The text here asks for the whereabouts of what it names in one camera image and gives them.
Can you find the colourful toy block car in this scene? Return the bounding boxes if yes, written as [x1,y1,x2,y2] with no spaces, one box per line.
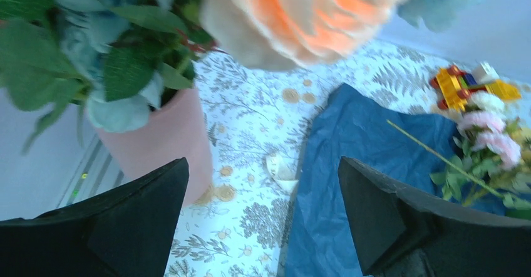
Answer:
[429,62,522,112]

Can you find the blue paper bouquet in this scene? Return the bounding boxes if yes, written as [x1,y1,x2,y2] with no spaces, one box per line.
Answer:
[284,83,531,277]

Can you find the flowers in vase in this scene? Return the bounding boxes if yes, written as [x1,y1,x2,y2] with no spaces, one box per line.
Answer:
[1,0,480,151]

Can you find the floral patterned table mat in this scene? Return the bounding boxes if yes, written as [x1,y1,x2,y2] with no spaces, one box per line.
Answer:
[165,41,458,276]

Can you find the pink ceramic vase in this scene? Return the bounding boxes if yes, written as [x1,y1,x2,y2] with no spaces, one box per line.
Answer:
[97,88,214,206]

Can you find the small cream ribbon scrap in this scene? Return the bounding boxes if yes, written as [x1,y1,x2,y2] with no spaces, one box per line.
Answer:
[265,153,299,195]

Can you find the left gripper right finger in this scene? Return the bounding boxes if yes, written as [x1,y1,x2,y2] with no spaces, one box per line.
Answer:
[338,157,530,276]

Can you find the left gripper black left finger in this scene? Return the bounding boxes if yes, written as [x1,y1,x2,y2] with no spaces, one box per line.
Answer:
[1,158,189,277]

